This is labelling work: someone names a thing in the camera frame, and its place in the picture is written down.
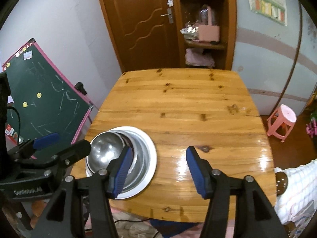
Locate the pink folded cloth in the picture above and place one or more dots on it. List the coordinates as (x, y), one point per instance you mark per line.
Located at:
(199, 58)

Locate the green chalkboard with pink frame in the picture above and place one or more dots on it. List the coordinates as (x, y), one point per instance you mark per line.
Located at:
(49, 91)

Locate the silver foil bag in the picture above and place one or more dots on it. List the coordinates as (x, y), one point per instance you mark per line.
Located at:
(189, 31)

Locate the black easel knob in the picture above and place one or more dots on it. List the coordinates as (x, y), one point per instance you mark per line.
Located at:
(79, 86)

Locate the large steel bowl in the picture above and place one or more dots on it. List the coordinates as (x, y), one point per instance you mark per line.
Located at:
(142, 158)

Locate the frosted sliding door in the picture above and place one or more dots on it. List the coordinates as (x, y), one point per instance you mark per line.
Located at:
(267, 67)

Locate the brown wooden door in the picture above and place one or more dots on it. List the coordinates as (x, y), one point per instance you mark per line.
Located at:
(138, 17)

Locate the small steel bowl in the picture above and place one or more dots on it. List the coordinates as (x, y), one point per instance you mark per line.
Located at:
(106, 151)

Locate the wall poster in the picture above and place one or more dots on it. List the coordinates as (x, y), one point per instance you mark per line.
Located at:
(267, 5)

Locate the pink toy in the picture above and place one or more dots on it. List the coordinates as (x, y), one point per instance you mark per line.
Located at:
(312, 129)

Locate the brown wooden knob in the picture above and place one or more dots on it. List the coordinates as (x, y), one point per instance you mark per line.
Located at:
(281, 182)

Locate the pink basket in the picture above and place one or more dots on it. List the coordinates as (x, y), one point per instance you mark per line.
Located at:
(209, 33)

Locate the checked blanket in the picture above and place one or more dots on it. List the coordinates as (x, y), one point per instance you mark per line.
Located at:
(297, 191)

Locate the pink plastic stool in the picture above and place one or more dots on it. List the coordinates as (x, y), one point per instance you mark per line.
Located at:
(287, 114)

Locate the white door hook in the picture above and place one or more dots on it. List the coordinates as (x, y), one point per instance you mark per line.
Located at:
(170, 2)

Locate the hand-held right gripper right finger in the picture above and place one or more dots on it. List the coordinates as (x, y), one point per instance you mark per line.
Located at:
(199, 176)

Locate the white plate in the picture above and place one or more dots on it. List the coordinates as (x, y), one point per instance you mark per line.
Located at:
(151, 158)

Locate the wooden corner shelf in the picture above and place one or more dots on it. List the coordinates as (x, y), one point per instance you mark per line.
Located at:
(205, 45)

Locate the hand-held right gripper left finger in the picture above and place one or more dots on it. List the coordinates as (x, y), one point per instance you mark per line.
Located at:
(120, 173)

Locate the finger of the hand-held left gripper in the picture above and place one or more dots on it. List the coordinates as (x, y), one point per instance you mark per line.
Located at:
(76, 150)
(45, 140)

